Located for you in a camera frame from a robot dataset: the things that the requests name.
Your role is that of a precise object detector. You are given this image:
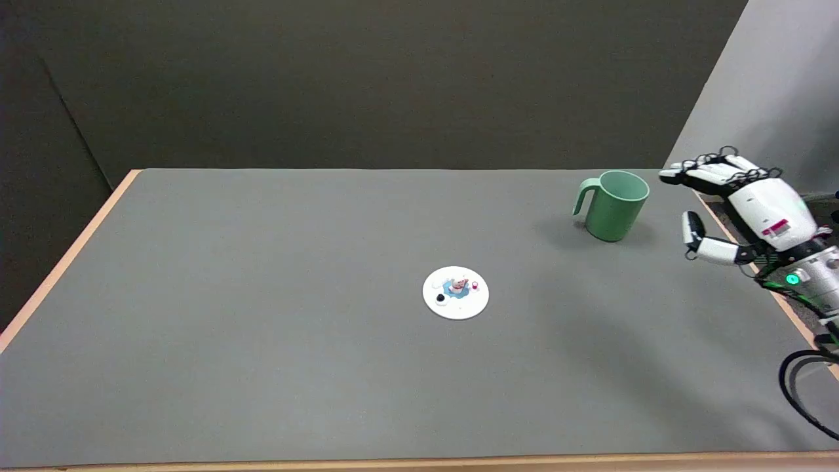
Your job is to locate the green plastic mug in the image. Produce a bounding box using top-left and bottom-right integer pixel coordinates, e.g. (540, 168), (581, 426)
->
(572, 170), (651, 243)

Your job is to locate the small white decorated plate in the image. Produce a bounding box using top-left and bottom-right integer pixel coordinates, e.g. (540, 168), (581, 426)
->
(423, 265), (490, 321)

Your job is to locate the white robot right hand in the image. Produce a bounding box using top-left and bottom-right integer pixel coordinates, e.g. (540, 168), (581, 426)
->
(659, 147), (834, 267)

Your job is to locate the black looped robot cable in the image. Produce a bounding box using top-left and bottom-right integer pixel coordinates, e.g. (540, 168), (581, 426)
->
(778, 349), (839, 441)

